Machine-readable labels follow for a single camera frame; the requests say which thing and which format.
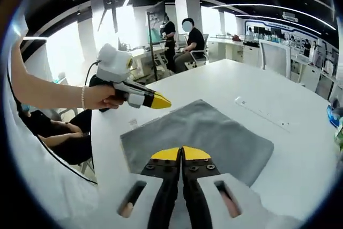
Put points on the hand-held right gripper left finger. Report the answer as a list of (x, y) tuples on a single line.
[(166, 180)]

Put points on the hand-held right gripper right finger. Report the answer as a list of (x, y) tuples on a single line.
[(195, 186)]

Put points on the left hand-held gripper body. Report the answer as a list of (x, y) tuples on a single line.
[(113, 64)]

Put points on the grey towel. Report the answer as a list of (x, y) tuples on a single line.
[(214, 132)]

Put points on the person's left hand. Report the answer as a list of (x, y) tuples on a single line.
[(100, 97)]

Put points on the roll-up banner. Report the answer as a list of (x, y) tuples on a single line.
[(156, 22)]

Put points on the person's own legs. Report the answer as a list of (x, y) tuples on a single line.
[(69, 146)]

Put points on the white table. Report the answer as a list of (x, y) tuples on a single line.
[(227, 78)]

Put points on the white recessed power strip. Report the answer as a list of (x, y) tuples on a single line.
[(257, 111)]

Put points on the white cabinet row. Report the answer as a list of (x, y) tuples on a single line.
[(230, 50)]

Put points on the white mesh office chair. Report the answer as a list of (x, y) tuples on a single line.
[(276, 54)]

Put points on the clear bottle green label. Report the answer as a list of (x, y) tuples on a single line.
[(339, 135)]

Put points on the blue flat packet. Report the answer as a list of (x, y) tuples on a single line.
[(333, 117)]

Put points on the dark grey curved object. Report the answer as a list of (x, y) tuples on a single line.
[(336, 103)]

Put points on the ceiling air conditioner vent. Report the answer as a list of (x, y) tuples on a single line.
[(290, 17)]

